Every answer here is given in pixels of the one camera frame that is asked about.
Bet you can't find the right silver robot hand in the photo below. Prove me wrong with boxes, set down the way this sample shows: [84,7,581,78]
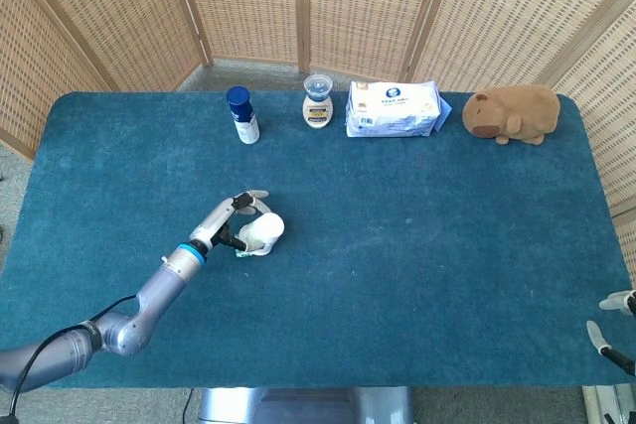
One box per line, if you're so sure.
[585,288,636,378]

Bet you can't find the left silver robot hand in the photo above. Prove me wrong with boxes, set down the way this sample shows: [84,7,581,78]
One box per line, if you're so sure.
[188,189,272,252]

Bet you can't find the white floral paper cup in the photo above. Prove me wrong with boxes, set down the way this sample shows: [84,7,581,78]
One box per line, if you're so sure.
[237,212,286,256]

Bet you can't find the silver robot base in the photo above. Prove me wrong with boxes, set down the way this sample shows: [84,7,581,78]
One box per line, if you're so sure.
[198,386,414,424]

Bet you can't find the wet wipes pack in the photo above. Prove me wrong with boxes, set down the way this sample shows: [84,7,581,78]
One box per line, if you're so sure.
[345,79,453,139]

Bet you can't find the white bottle with blue cap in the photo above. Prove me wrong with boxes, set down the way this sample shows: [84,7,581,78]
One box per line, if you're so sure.
[226,85,261,145]

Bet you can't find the cream sauce bottle, clear cap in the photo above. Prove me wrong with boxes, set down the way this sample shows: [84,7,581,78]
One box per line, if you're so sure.
[301,73,334,130]

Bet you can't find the blue table cloth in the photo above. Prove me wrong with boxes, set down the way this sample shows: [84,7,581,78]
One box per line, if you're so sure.
[0,90,636,389]

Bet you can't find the bamboo folding screen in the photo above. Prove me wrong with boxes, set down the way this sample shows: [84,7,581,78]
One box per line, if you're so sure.
[0,0,636,291]

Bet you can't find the brown capybara plush toy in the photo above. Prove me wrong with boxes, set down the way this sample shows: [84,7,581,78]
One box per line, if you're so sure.
[461,84,561,147]

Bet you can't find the black floor cable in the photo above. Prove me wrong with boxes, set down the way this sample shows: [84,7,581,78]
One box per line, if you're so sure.
[181,387,196,424]

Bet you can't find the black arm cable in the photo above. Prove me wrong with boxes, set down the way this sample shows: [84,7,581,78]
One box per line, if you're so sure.
[8,294,138,424]

